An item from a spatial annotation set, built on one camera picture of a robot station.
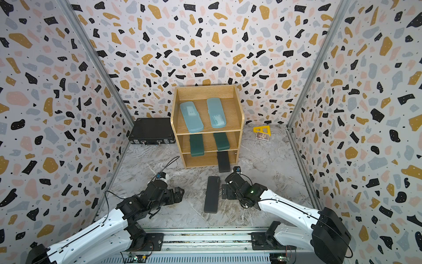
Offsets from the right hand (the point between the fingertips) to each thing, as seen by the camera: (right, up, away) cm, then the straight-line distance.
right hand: (229, 191), depth 83 cm
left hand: (-25, 0, -2) cm, 25 cm away
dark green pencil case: (-17, +23, +6) cm, 29 cm away
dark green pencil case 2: (-4, +25, +7) cm, 27 cm away
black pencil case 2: (-3, +13, +14) cm, 19 cm away
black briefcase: (-55, +32, +38) cm, 74 cm away
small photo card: (+25, +28, +31) cm, 48 cm away
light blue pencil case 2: (-6, +40, 0) cm, 40 cm away
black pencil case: (-9, -4, +6) cm, 11 cm away
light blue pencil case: (-18, +37, -3) cm, 41 cm away
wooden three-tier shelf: (-11, +36, -2) cm, 37 cm away
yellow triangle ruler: (+24, +32, +35) cm, 53 cm away
